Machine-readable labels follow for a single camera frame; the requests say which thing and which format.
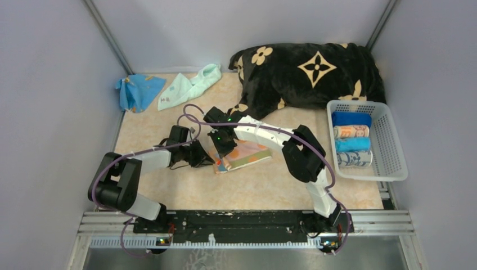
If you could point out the beige orange rolled towel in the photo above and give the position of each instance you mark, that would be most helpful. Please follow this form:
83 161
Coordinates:
351 131

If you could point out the orange polka dot towel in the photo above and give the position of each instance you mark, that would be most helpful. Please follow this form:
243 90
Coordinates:
244 154

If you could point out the cyan rolled towel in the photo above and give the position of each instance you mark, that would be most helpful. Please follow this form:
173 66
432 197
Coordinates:
353 144

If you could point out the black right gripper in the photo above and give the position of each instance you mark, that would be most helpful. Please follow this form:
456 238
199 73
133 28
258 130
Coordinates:
222 151

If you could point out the black beige flower blanket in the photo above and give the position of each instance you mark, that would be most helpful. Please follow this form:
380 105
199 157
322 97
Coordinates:
305 76

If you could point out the blue white patterned towel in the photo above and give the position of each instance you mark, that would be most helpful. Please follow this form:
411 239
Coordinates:
359 159

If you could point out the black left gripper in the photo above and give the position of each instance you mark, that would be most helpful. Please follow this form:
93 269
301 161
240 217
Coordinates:
202 159

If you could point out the mint green towel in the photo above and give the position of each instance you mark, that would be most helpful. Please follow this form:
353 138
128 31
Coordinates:
183 89

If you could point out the aluminium rail frame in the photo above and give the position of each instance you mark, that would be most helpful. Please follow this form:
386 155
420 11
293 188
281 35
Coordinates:
108 229

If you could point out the dark blue rolled towel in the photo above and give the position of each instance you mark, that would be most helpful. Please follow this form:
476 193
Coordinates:
342 118

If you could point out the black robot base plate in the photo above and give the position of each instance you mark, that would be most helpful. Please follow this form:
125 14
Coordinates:
247 227

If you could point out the white plastic basket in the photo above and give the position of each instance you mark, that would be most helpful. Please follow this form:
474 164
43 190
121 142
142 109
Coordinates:
388 163

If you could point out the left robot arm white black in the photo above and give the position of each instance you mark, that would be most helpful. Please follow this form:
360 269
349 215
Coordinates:
115 184

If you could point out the light blue crumpled cloth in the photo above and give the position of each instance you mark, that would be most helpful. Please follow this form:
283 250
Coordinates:
137 92

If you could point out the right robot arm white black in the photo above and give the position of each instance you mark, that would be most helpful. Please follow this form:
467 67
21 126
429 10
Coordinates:
303 154

